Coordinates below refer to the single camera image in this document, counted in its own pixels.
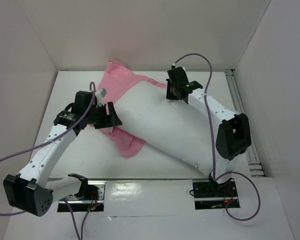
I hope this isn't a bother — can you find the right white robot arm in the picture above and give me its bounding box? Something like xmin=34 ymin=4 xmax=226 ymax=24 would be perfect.
xmin=166 ymin=64 xmax=252 ymax=196

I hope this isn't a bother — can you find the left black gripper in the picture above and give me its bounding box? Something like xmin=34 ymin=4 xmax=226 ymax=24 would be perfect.
xmin=85 ymin=101 xmax=122 ymax=129

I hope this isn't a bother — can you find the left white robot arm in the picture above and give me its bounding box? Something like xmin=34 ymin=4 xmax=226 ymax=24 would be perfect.
xmin=3 ymin=102 xmax=123 ymax=217

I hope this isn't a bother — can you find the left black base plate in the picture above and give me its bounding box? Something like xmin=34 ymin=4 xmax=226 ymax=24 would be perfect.
xmin=65 ymin=180 xmax=106 ymax=213

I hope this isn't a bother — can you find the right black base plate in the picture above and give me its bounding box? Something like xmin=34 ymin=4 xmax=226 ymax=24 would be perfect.
xmin=189 ymin=179 xmax=241 ymax=210

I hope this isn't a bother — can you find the pink satin pillowcase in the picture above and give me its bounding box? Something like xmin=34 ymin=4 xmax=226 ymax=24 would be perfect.
xmin=98 ymin=60 xmax=167 ymax=158

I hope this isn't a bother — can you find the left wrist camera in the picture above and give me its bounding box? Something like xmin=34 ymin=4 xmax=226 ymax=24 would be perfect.
xmin=71 ymin=91 xmax=93 ymax=116

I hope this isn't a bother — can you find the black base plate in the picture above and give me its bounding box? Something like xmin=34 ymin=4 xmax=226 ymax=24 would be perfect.
xmin=65 ymin=180 xmax=106 ymax=213
xmin=189 ymin=179 xmax=241 ymax=210

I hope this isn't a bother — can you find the white pillow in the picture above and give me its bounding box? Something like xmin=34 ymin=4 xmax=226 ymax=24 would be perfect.
xmin=114 ymin=81 xmax=213 ymax=176

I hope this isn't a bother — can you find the aluminium frame rail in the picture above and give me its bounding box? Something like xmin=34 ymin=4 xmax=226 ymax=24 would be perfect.
xmin=225 ymin=69 xmax=266 ymax=178

